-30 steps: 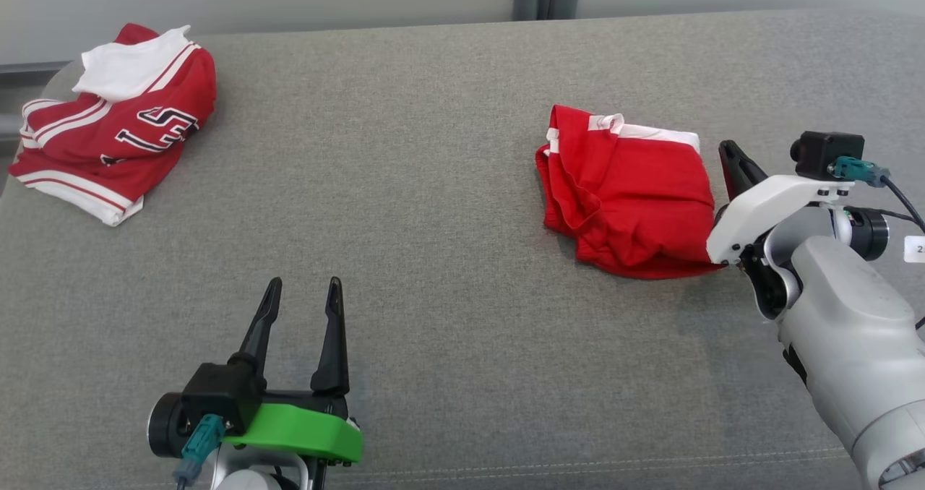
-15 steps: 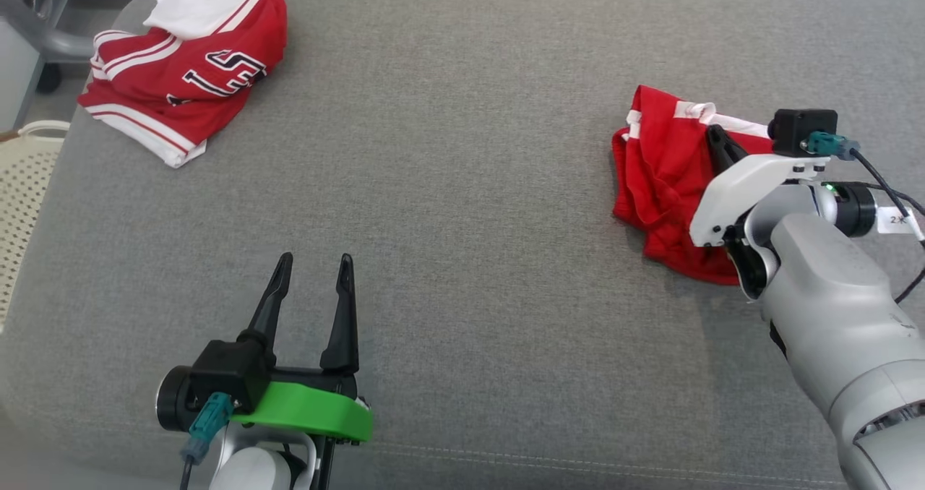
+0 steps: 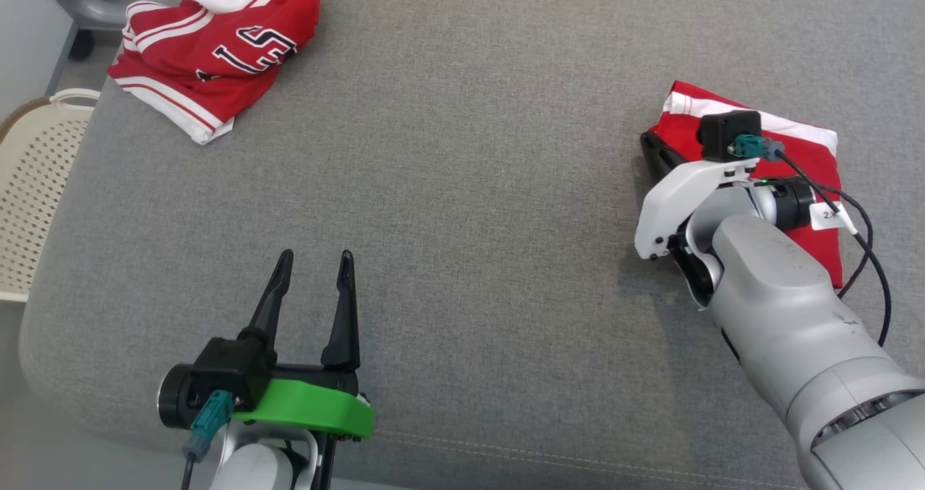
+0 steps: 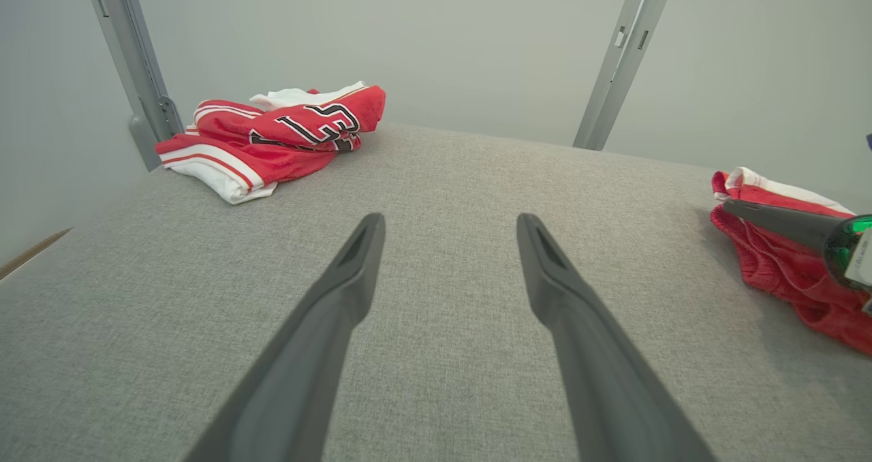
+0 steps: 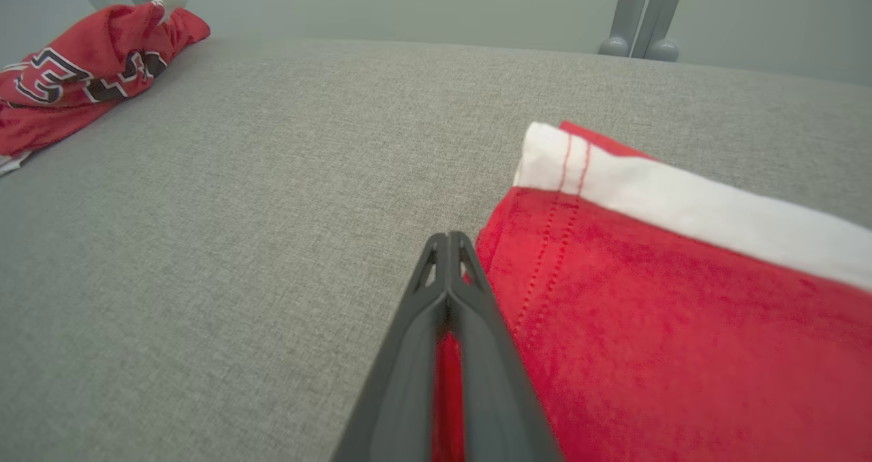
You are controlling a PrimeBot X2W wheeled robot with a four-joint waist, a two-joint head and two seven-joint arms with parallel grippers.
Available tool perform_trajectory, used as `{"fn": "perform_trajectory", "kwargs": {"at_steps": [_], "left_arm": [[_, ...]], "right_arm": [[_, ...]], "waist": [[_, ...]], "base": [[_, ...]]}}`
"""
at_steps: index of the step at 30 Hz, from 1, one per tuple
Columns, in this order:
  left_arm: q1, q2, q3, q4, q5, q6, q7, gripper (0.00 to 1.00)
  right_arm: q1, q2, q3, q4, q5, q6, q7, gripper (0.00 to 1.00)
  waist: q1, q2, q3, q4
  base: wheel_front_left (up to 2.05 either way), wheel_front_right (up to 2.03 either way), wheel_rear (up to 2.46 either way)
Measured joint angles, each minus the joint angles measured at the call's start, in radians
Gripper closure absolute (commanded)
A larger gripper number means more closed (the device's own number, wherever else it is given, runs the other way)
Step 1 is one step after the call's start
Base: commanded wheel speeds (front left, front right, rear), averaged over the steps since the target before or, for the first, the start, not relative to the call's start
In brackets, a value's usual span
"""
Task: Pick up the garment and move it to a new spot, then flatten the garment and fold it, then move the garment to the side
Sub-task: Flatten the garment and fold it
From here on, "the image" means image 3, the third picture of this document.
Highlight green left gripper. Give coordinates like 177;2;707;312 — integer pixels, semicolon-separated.
231;250;374;439

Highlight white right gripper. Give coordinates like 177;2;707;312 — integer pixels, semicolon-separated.
634;130;817;261

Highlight red shorts with white stripe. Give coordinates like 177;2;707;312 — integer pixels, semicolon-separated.
647;79;845;290

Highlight red basketball jersey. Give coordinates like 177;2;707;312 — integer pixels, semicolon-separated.
107;0;321;146

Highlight grey fabric sofa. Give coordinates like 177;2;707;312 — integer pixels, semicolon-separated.
18;0;925;490

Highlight cream plastic laundry basket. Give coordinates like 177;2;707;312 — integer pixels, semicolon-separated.
0;89;100;303

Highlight right teal-plug camera cable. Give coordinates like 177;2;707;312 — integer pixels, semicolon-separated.
730;134;891;348

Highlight teal-plug camera cable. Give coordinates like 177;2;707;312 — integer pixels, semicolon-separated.
730;134;891;348
181;391;238;490

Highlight left teal-plug camera cable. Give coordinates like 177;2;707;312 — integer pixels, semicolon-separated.
181;391;238;490

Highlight white right cable tag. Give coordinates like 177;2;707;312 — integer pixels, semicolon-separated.
809;201;859;234

